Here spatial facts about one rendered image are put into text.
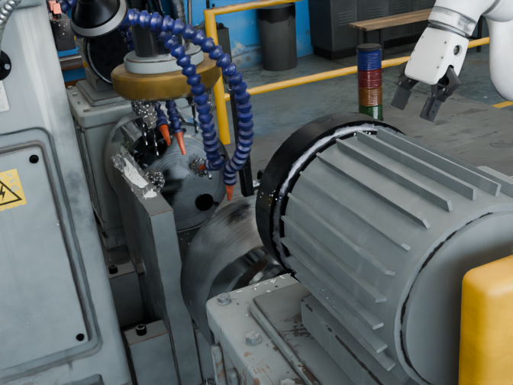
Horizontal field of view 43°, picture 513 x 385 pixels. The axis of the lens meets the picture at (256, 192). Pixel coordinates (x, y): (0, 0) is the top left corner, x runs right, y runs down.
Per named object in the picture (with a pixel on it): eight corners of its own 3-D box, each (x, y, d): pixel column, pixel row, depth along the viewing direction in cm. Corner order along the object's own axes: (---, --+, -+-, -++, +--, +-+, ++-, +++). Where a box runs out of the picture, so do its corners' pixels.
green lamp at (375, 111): (366, 125, 161) (366, 108, 159) (354, 119, 166) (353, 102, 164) (387, 120, 163) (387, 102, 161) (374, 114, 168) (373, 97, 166)
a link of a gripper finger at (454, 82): (469, 68, 114) (453, 98, 116) (441, 58, 121) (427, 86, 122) (464, 66, 114) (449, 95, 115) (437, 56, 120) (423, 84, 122)
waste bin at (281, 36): (288, 59, 674) (284, 0, 649) (306, 66, 641) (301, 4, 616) (254, 66, 661) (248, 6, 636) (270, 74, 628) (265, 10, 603)
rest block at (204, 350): (202, 382, 115) (192, 326, 110) (190, 360, 121) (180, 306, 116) (233, 370, 117) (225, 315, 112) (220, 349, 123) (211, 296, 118)
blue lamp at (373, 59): (365, 72, 155) (365, 53, 153) (352, 67, 160) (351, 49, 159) (386, 67, 157) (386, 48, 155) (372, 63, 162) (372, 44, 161)
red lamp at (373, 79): (366, 90, 157) (365, 72, 155) (353, 85, 162) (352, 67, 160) (387, 85, 159) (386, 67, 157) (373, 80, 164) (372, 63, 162)
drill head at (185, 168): (140, 263, 133) (117, 149, 123) (101, 193, 168) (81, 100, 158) (252, 231, 141) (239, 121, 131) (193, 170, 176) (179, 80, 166)
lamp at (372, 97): (366, 108, 159) (366, 90, 157) (353, 102, 164) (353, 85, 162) (387, 102, 161) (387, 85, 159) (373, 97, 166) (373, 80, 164)
